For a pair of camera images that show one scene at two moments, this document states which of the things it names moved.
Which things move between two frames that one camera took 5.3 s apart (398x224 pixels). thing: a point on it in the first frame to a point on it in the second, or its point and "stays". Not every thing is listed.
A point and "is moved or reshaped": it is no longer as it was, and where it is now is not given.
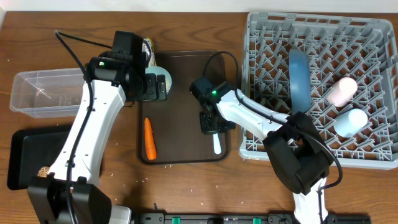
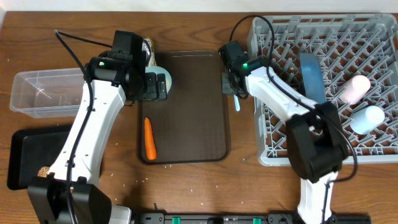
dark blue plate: [300, 76] is moved or reshaped
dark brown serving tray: [176, 122] stays
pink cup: [342, 92] to [354, 89]
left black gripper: [156, 87] stays
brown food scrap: [43, 172] stays
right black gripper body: [210, 126] to [227, 86]
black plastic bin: [31, 149] stays
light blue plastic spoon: [216, 144] is moved or reshaped
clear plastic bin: [50, 93] stays
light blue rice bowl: [158, 70] stays
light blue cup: [351, 122] is moved or reshaped
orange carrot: [150, 140] stays
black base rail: [185, 218] stays
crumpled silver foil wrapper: [145, 48] stays
